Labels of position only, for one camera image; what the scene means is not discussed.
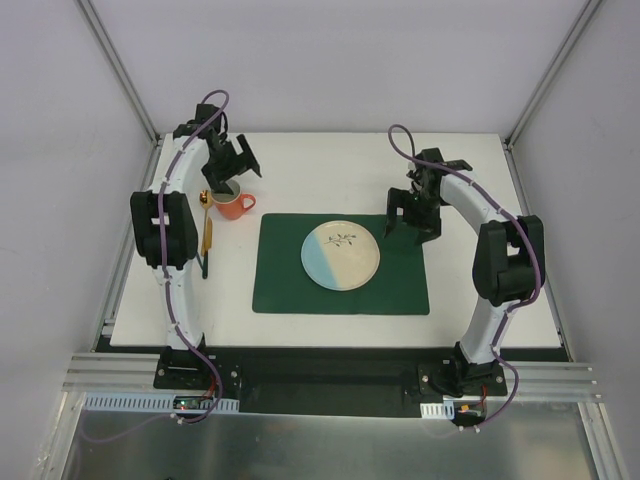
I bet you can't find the right white cable duct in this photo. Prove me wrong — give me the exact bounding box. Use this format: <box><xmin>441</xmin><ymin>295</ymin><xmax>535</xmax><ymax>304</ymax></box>
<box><xmin>420</xmin><ymin>400</ymin><xmax>455</xmax><ymax>420</ymax></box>

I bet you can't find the gold knife black handle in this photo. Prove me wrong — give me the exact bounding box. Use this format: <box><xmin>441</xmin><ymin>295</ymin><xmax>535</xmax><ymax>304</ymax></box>
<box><xmin>201</xmin><ymin>218</ymin><xmax>213</xmax><ymax>279</ymax></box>

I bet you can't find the aluminium rail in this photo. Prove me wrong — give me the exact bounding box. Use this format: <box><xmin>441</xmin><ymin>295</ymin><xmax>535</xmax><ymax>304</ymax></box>
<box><xmin>63</xmin><ymin>352</ymin><xmax>159</xmax><ymax>391</ymax></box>

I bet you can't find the left white cable duct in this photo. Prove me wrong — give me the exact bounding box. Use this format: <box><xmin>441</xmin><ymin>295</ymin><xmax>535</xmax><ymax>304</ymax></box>
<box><xmin>84</xmin><ymin>393</ymin><xmax>240</xmax><ymax>415</ymax></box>

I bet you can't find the right aluminium frame post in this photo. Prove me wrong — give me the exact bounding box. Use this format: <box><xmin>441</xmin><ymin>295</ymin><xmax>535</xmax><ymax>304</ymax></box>
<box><xmin>504</xmin><ymin>0</ymin><xmax>605</xmax><ymax>151</ymax></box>

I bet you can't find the gold spoon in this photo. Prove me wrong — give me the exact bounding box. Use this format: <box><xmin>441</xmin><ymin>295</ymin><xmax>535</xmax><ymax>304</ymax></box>
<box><xmin>199</xmin><ymin>190</ymin><xmax>213</xmax><ymax>249</ymax></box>

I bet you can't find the aluminium frame post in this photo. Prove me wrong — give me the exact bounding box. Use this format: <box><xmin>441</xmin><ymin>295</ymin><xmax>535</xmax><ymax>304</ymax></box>
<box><xmin>504</xmin><ymin>0</ymin><xmax>605</xmax><ymax>151</ymax></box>
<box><xmin>74</xmin><ymin>0</ymin><xmax>160</xmax><ymax>144</ymax></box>

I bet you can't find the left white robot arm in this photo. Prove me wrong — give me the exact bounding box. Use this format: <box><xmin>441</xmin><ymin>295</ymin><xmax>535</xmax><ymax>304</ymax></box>
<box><xmin>130</xmin><ymin>100</ymin><xmax>260</xmax><ymax>351</ymax></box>

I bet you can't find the cream and blue plate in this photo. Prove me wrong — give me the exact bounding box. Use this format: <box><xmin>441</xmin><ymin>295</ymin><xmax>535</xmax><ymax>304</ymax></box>
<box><xmin>300</xmin><ymin>220</ymin><xmax>381</xmax><ymax>291</ymax></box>

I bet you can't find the white cable duct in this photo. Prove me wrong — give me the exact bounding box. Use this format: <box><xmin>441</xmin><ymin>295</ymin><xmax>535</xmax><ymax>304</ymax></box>
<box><xmin>84</xmin><ymin>393</ymin><xmax>240</xmax><ymax>415</ymax></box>
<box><xmin>420</xmin><ymin>400</ymin><xmax>455</xmax><ymax>420</ymax></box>

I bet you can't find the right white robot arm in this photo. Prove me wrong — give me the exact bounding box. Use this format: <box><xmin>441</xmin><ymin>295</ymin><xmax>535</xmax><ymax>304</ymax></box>
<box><xmin>384</xmin><ymin>148</ymin><xmax>545</xmax><ymax>398</ymax></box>

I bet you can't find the dark green placemat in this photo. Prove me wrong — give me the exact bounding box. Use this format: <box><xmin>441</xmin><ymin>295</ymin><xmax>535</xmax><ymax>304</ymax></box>
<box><xmin>252</xmin><ymin>213</ymin><xmax>430</xmax><ymax>316</ymax></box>

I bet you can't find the left aluminium frame post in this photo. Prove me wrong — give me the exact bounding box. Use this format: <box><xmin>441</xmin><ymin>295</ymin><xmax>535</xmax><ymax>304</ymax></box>
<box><xmin>74</xmin><ymin>0</ymin><xmax>160</xmax><ymax>144</ymax></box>

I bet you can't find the orange mug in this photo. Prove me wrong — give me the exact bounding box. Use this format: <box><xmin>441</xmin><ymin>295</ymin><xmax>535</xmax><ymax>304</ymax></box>
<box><xmin>213</xmin><ymin>191</ymin><xmax>256</xmax><ymax>221</ymax></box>

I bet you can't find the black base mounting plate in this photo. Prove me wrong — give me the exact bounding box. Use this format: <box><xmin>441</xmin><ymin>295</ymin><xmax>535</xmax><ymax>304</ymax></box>
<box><xmin>153</xmin><ymin>347</ymin><xmax>507</xmax><ymax>418</ymax></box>

